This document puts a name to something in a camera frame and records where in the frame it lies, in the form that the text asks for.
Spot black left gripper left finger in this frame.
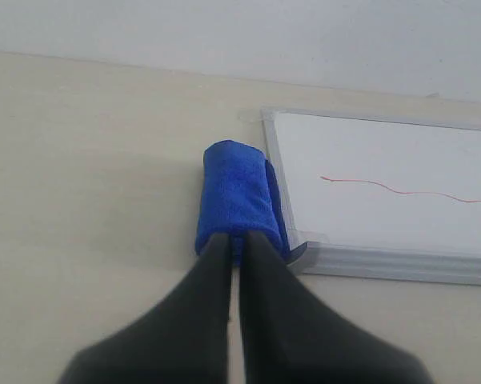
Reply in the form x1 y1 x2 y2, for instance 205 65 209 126
59 234 230 383

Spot blue microfiber cloth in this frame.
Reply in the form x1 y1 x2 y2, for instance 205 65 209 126
194 140 307 265

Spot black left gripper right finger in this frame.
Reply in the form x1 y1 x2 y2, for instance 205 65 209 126
239 231 433 383

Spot aluminium framed whiteboard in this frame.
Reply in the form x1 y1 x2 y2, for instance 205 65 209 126
262 108 481 286

